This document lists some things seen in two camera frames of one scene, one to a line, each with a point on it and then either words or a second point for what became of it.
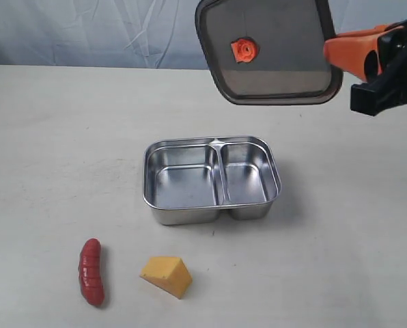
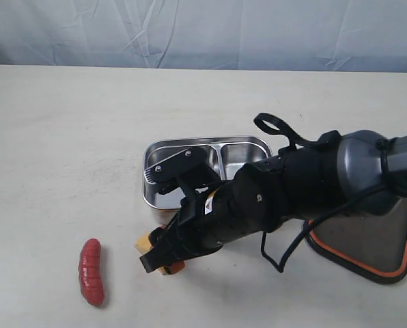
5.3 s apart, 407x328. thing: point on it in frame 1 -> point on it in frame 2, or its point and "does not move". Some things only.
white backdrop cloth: x=139 y=34 does not move
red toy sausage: x=90 y=272 does not move
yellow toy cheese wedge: x=171 y=274 -> x=143 y=245
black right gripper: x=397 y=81 -> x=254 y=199
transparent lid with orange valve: x=269 y=52 -> x=378 y=245
